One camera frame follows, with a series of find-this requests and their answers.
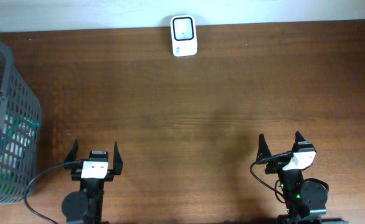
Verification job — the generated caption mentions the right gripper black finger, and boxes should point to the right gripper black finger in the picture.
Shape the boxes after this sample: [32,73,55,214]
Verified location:
[292,131,308,152]
[256,134,272,164]

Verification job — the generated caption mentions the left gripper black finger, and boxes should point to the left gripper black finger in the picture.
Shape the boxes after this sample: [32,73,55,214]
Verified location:
[63,140,78,170]
[113,141,123,175]

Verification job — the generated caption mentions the green white wipes packet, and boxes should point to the green white wipes packet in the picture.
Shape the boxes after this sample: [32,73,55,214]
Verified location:
[0,111,40,198]

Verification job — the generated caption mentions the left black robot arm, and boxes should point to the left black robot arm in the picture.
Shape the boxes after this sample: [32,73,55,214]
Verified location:
[61,141,123,224]

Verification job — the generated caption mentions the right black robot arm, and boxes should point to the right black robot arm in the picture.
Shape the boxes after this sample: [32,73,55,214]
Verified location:
[250,131,347,224]

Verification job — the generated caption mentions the white barcode scanner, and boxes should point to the white barcode scanner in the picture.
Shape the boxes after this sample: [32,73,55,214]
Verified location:
[170,15,197,57]

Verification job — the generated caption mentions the grey plastic mesh basket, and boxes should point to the grey plastic mesh basket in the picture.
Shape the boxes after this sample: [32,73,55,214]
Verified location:
[0,42,42,205]

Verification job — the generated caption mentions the left black camera cable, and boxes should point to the left black camera cable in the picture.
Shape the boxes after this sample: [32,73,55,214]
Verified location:
[23,160,83,224]

